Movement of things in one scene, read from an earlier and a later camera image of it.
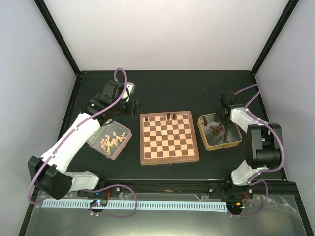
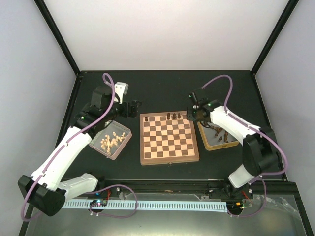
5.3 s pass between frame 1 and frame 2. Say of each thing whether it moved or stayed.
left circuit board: stayed
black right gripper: moved
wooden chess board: stayed
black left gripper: stayed
